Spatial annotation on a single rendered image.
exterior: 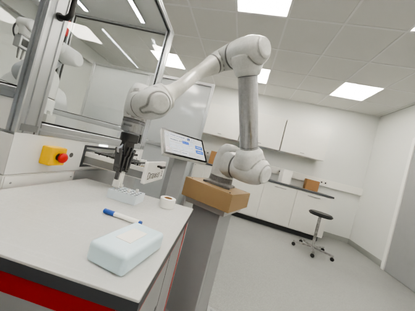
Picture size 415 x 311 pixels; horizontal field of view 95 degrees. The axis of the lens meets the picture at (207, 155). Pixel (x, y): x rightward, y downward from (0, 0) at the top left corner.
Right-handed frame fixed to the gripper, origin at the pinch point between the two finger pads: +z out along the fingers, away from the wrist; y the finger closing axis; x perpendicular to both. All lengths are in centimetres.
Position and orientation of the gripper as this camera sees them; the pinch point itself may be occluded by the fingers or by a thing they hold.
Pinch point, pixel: (118, 179)
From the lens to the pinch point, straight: 90.0
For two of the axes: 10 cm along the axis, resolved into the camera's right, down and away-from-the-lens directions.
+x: 9.6, 2.5, -1.2
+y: -1.1, -0.4, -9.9
